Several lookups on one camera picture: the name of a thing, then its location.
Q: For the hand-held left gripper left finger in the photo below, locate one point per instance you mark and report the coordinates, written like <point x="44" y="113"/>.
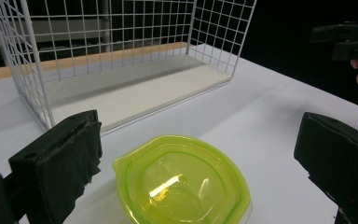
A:
<point x="59" y="161"/>

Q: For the green lidded plastic container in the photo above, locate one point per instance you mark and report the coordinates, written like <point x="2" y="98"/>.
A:
<point x="180" y="183"/>

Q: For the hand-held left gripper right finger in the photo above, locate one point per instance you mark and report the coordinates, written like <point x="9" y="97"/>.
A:
<point x="341" y="155"/>

